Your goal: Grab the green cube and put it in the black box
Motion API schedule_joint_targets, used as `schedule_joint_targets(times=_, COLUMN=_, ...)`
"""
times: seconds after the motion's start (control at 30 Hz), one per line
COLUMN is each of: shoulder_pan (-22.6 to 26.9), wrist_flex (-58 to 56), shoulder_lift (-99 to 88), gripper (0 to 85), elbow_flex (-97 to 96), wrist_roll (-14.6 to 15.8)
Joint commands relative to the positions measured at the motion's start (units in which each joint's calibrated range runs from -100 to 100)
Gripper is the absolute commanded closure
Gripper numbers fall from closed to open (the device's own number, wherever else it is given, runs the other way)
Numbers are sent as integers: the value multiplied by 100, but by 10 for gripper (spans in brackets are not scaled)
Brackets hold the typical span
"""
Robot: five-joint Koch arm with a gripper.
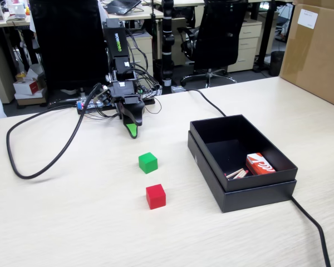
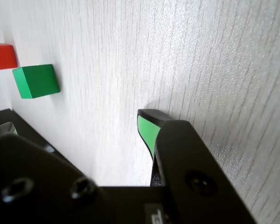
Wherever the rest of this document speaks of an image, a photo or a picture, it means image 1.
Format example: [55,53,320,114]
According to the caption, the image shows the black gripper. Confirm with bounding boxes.
[111,80,146,140]

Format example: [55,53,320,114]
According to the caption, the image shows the green cube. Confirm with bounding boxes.
[138,152,159,175]

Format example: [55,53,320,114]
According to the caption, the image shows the red cube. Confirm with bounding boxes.
[145,184,167,210]

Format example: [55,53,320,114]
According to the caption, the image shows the controller circuit board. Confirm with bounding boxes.
[76,97,112,113]

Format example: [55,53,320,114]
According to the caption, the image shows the large black mesh office chair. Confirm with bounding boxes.
[29,0,110,108]

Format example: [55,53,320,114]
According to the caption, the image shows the black cardboard box tray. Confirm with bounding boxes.
[189,113,299,193]

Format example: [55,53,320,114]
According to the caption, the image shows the white and red small box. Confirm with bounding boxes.
[13,78,43,96]

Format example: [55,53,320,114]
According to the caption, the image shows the dark laptop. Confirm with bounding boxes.
[105,0,143,16]

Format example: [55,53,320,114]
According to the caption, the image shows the black office chair with armrests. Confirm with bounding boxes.
[177,0,249,88]

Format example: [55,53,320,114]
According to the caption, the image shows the orange and white matchbox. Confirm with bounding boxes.
[245,152,276,176]

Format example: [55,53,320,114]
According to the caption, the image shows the beige three-drawer cabinet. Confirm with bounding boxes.
[227,21,263,74]

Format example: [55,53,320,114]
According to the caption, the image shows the beige low cabinet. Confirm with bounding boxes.
[0,41,16,105]

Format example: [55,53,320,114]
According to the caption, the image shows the black cardboard box lid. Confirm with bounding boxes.
[187,130,298,214]

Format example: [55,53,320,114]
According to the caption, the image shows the black waste bin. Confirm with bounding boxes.
[268,51,286,77]

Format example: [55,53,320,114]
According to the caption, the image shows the large brown cardboard box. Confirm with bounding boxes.
[278,0,334,111]

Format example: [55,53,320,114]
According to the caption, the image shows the white shipping label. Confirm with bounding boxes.
[297,8,319,29]

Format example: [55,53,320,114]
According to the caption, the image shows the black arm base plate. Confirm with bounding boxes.
[77,97,156,116]

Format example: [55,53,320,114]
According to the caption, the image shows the thin black wire loop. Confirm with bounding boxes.
[143,93,163,115]

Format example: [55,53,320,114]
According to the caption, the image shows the gripper-mounted camera module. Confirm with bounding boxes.
[97,85,112,106]

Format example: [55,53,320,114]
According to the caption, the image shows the thick black camera cable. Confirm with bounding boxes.
[6,82,103,180]

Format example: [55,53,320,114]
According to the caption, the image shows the beige drawer cabinet with wires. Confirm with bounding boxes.
[126,31,154,82]

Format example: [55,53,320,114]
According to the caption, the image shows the thick black power cable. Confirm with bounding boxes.
[183,88,332,267]

